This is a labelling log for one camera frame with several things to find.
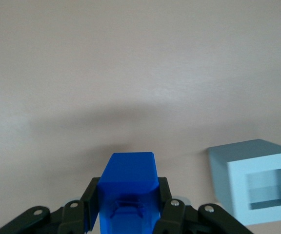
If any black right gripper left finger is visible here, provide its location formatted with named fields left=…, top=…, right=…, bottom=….
left=0, top=177, right=101, bottom=234

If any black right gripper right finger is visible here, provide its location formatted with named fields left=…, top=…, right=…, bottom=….
left=152, top=176, right=252, bottom=234

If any blue plastic block part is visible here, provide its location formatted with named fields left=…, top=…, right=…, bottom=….
left=97, top=152, right=162, bottom=234

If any gray square base with hole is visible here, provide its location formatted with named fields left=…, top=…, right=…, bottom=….
left=207, top=138, right=281, bottom=226

